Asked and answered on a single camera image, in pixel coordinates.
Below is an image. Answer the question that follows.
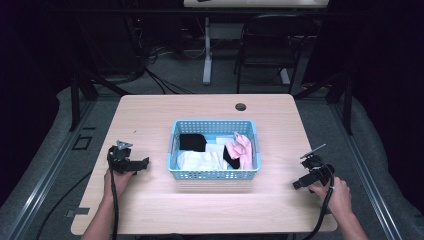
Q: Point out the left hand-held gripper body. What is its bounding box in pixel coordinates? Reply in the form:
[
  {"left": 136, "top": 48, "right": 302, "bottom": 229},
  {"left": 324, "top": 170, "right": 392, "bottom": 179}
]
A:
[{"left": 106, "top": 139, "right": 138, "bottom": 175}]

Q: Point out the black floor cable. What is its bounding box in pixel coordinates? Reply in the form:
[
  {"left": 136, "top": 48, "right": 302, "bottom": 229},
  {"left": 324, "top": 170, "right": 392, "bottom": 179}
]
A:
[{"left": 34, "top": 170, "right": 94, "bottom": 240}]

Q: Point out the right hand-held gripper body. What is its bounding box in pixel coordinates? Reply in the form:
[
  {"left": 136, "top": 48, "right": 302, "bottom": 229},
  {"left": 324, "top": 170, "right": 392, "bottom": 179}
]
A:
[{"left": 299, "top": 143, "right": 336, "bottom": 188}]

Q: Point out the black chair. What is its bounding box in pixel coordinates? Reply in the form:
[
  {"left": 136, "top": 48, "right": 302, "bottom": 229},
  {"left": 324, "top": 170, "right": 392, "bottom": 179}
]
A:
[{"left": 232, "top": 13, "right": 318, "bottom": 95}]

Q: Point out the grey tape strip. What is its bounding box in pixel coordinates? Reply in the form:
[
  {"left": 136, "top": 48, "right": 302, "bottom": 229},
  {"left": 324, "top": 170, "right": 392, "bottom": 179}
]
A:
[{"left": 65, "top": 206, "right": 91, "bottom": 218}]

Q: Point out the person's right hand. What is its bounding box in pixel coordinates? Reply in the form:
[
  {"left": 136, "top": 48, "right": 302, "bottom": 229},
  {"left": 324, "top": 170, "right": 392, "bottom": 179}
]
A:
[{"left": 308, "top": 175, "right": 353, "bottom": 217}]

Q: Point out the pink sock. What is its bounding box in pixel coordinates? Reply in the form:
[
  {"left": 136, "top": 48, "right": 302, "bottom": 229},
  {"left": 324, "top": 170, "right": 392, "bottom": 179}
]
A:
[{"left": 225, "top": 131, "right": 254, "bottom": 170}]

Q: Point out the black metal stand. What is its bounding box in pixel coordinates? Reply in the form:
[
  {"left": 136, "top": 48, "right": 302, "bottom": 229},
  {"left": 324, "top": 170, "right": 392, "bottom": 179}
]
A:
[
  {"left": 293, "top": 71, "right": 355, "bottom": 136},
  {"left": 67, "top": 64, "right": 132, "bottom": 132}
]

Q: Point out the person's left hand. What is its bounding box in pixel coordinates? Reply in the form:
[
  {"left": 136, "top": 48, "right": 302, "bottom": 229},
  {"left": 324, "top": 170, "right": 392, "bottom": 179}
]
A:
[{"left": 103, "top": 167, "right": 135, "bottom": 202}]

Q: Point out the hand-held gripper cable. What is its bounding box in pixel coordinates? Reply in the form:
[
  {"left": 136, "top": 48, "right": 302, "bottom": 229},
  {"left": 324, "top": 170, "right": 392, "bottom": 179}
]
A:
[
  {"left": 301, "top": 164, "right": 336, "bottom": 240},
  {"left": 107, "top": 153, "right": 120, "bottom": 240}
]

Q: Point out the white desk leg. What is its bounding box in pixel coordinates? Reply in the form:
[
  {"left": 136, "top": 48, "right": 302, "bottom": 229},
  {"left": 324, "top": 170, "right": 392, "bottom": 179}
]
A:
[
  {"left": 279, "top": 67, "right": 292, "bottom": 86},
  {"left": 202, "top": 16, "right": 214, "bottom": 86}
]

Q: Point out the bundle of floor cables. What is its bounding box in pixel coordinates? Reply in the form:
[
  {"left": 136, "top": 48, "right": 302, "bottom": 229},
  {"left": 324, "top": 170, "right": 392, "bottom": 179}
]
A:
[{"left": 143, "top": 46, "right": 208, "bottom": 95}]

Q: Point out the blue plastic basket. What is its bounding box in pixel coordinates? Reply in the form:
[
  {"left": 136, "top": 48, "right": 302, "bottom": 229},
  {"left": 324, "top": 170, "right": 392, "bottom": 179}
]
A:
[{"left": 166, "top": 119, "right": 262, "bottom": 181}]

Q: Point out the white sock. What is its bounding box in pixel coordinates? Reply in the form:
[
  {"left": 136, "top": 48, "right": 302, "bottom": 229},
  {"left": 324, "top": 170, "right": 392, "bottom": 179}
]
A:
[
  {"left": 215, "top": 135, "right": 236, "bottom": 147},
  {"left": 176, "top": 143, "right": 229, "bottom": 171}
]

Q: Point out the metal floor rail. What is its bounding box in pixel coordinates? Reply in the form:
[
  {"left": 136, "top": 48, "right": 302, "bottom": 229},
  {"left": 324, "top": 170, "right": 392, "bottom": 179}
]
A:
[
  {"left": 329, "top": 102, "right": 405, "bottom": 240},
  {"left": 5, "top": 99, "right": 98, "bottom": 240}
]

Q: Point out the black sock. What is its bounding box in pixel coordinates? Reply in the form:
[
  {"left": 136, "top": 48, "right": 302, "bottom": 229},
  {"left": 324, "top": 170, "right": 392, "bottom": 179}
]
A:
[
  {"left": 179, "top": 133, "right": 208, "bottom": 153},
  {"left": 222, "top": 145, "right": 241, "bottom": 170}
]

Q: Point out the right hand-held gripper cable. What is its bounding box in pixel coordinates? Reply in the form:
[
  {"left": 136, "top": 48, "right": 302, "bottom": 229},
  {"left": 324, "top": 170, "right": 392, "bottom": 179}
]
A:
[{"left": 301, "top": 164, "right": 336, "bottom": 240}]

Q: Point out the left hand-held gripper cable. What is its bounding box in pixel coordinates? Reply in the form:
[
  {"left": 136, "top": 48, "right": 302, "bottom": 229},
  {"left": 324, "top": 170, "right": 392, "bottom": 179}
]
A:
[{"left": 107, "top": 153, "right": 120, "bottom": 240}]

